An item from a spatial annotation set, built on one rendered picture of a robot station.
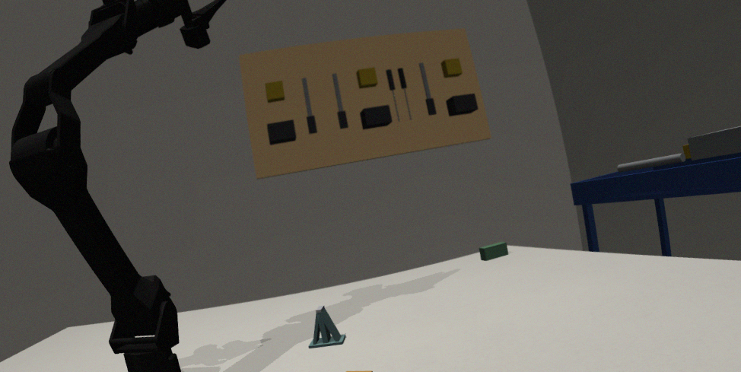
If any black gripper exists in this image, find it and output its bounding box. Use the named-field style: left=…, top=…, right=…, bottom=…
left=141, top=0, right=227, bottom=49

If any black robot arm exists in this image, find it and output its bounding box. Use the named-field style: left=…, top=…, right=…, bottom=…
left=9, top=0, right=181, bottom=372

